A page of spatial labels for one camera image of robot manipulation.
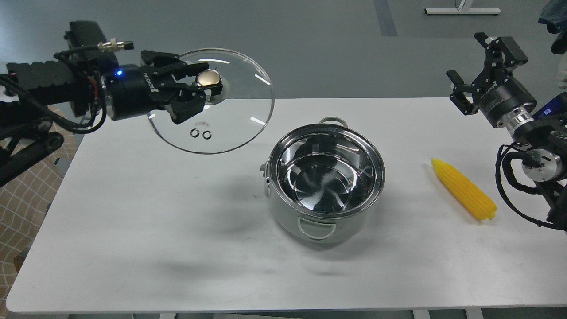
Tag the stainless steel pot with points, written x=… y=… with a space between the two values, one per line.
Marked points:
x=321 y=181

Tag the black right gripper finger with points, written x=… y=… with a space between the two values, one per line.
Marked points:
x=502 y=56
x=458 y=98

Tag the beige checkered cloth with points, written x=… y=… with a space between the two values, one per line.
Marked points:
x=24 y=204

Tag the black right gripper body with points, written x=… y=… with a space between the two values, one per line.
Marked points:
x=499 y=96

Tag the white stand base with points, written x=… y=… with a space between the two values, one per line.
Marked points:
x=462 y=7

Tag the glass pot lid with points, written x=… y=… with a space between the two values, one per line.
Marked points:
x=229 y=120

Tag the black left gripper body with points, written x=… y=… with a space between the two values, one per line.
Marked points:
x=131 y=91

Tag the dark object at right edge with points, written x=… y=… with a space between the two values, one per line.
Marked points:
x=554 y=16

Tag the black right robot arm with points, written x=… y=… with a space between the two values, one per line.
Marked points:
x=536 y=161

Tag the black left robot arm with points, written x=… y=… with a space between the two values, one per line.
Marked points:
x=84 y=85

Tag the yellow corn cob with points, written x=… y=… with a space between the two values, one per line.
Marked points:
x=466 y=192

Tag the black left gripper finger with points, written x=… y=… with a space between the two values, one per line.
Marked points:
x=162 y=67
x=188 y=100

